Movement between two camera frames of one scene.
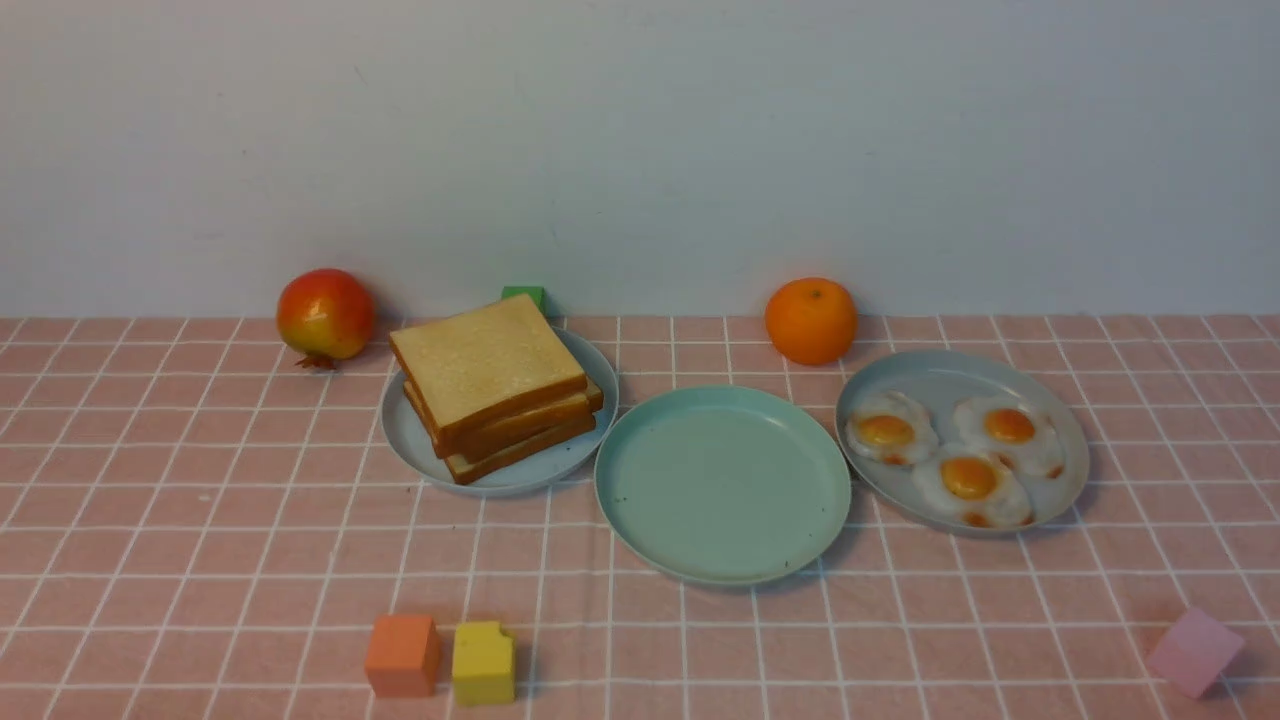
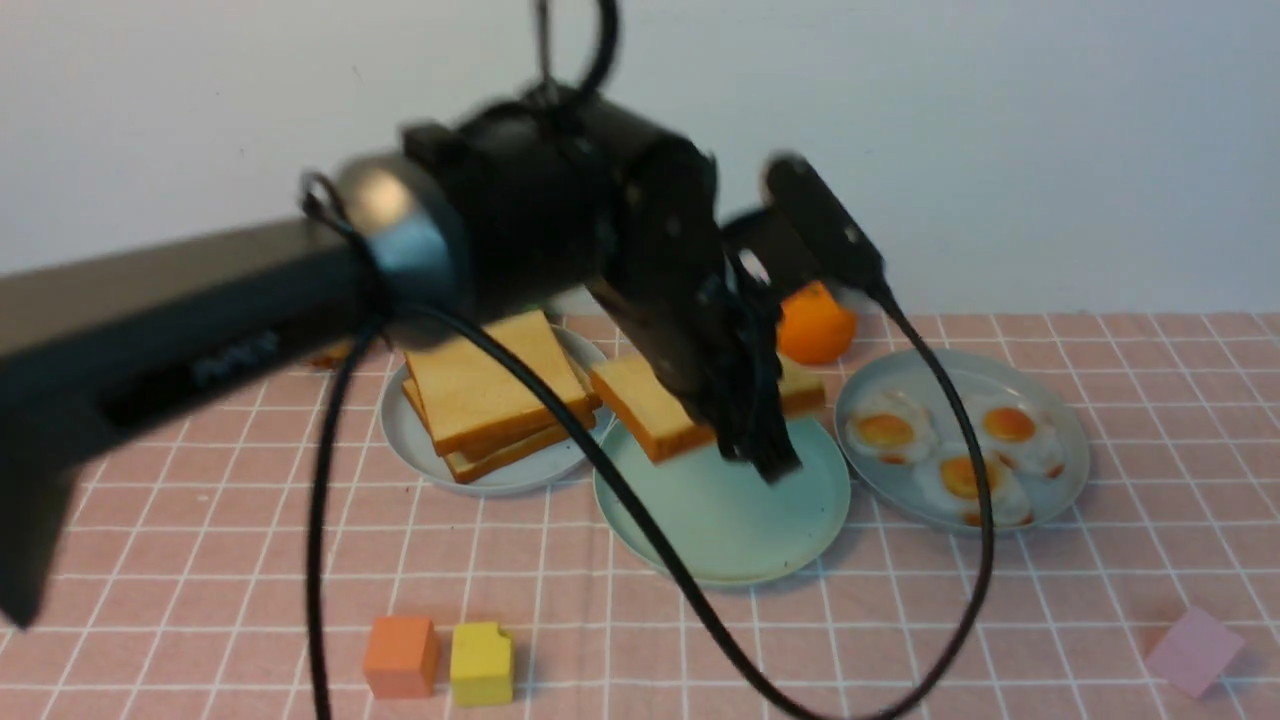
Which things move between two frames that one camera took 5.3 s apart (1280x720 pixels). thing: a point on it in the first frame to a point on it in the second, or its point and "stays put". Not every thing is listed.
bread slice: x=477 y=369 to x=659 y=422
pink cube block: x=1197 y=652 stays put
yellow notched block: x=483 y=666 stays put
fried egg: x=892 y=429 stays put
